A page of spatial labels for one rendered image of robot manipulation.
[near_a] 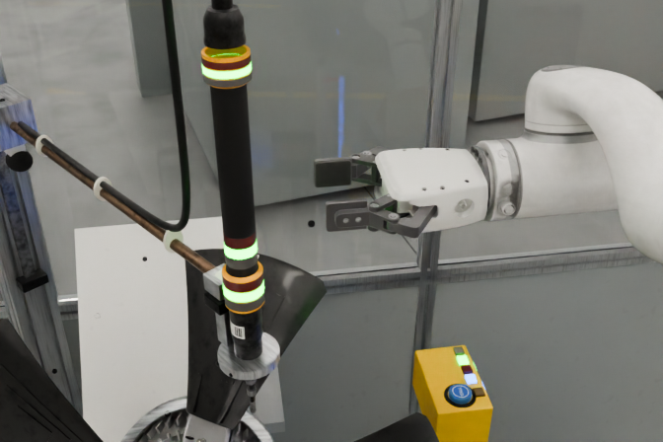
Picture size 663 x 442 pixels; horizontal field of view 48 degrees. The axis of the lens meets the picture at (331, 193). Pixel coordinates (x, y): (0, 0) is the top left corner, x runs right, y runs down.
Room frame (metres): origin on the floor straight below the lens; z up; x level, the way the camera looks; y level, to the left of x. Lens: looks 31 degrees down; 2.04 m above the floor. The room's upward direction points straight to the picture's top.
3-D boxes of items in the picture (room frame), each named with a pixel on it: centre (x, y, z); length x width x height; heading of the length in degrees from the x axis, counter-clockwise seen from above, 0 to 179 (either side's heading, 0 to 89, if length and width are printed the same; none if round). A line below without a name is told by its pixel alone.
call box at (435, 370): (0.98, -0.22, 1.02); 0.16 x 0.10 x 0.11; 9
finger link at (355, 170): (0.71, -0.01, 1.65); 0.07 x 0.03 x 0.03; 99
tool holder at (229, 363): (0.64, 0.10, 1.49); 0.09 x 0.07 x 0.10; 44
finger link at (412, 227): (0.62, -0.08, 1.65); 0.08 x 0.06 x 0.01; 1
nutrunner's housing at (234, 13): (0.63, 0.09, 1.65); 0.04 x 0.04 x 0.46
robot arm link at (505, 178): (0.67, -0.17, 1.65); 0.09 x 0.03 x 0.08; 9
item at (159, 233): (0.85, 0.31, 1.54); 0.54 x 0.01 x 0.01; 44
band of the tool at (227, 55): (0.63, 0.09, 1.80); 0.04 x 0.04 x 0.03
